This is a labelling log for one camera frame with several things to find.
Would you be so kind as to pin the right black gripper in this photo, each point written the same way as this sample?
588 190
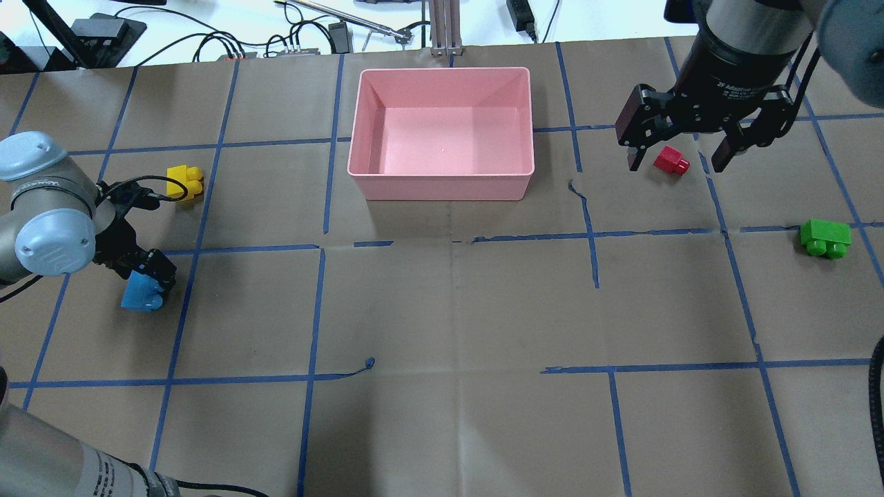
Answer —
725 77

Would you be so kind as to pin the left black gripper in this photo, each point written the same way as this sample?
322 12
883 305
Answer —
114 244

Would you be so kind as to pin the blue toy block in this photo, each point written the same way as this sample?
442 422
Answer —
142 294

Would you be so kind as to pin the green toy block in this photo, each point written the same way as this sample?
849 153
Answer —
823 238

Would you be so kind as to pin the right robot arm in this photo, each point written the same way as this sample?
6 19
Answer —
847 34

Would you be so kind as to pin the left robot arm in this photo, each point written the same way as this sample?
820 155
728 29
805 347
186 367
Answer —
59 222

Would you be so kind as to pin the pink plastic box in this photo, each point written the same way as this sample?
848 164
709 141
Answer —
443 134

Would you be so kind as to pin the red toy block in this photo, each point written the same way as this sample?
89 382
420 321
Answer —
672 161

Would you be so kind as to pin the yellow toy block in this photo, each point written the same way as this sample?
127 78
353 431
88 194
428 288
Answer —
186 183

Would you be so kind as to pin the black power adapter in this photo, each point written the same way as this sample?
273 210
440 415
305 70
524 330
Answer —
522 17

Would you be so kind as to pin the usb hub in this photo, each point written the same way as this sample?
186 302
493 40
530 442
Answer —
239 56
296 52

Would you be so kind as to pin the metal rod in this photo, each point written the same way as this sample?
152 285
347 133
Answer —
402 36

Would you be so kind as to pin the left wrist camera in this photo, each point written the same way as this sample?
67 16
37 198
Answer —
116 200

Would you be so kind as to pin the aluminium frame post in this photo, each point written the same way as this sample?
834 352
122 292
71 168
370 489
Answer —
445 28

